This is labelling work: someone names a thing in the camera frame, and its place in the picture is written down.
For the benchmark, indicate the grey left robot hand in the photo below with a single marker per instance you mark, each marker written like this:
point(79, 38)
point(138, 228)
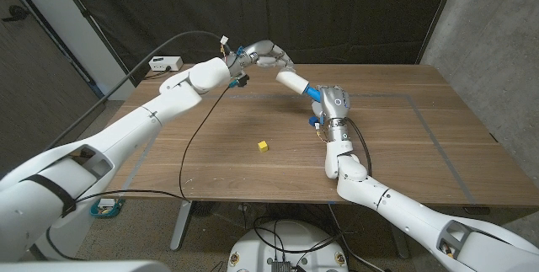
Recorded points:
point(265, 48)

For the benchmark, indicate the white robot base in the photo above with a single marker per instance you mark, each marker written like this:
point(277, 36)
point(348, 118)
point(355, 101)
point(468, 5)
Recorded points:
point(290, 242)

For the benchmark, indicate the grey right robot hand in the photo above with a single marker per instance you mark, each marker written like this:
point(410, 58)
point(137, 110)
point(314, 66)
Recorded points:
point(334, 103)

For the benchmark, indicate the black backdrop stand pole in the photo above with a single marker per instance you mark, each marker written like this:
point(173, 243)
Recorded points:
point(101, 36)
point(439, 11)

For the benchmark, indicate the blue cube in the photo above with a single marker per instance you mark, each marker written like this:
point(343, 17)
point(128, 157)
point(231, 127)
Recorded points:
point(312, 121)

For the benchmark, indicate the black backdrop curtain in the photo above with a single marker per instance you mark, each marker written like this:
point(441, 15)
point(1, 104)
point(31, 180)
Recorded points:
point(358, 11)

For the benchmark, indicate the white power strip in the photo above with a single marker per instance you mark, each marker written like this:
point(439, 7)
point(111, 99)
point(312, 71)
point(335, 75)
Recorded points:
point(166, 62)

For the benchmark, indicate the grey table leg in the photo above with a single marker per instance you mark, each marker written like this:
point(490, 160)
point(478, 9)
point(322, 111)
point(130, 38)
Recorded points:
point(402, 242)
point(181, 225)

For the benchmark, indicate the yellow block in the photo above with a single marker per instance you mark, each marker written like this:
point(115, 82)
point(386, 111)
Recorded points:
point(263, 146)

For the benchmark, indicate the teal plastic tray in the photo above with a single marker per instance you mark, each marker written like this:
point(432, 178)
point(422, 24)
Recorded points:
point(107, 209)

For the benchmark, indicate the black box on base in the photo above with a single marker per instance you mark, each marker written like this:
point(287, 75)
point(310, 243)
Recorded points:
point(281, 266)

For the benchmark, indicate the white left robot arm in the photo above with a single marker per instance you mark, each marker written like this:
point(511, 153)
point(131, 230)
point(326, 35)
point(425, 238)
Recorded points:
point(139, 120)

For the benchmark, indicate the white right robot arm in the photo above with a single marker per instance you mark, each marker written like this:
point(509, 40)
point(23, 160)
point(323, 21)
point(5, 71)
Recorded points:
point(400, 209)

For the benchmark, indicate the white floor platform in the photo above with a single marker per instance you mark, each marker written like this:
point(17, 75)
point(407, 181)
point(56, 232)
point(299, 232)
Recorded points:
point(71, 238)

